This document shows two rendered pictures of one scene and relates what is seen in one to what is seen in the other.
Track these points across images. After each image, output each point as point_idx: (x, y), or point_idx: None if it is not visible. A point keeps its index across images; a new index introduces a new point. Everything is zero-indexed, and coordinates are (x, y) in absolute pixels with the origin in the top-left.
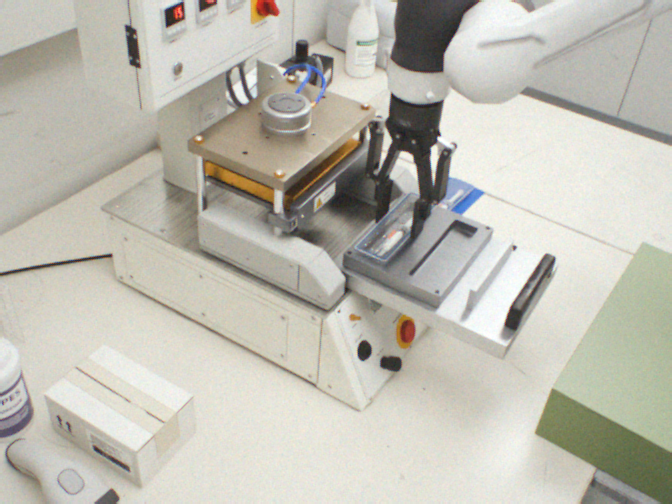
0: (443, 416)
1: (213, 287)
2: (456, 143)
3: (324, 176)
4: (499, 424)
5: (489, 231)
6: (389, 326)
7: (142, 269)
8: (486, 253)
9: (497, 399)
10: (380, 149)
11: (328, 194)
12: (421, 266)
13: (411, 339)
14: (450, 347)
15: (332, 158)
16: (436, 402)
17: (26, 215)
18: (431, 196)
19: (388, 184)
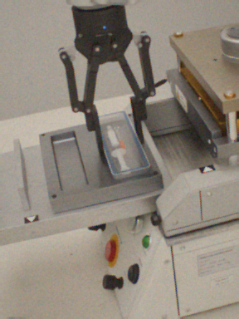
0: (43, 248)
1: None
2: (60, 54)
3: (192, 90)
4: (3, 270)
5: (50, 194)
6: (114, 221)
7: None
8: (45, 200)
9: (16, 284)
10: (143, 67)
11: (182, 101)
12: (77, 150)
13: (105, 255)
14: (82, 293)
15: (210, 99)
16: (55, 252)
17: None
18: (80, 100)
19: (132, 100)
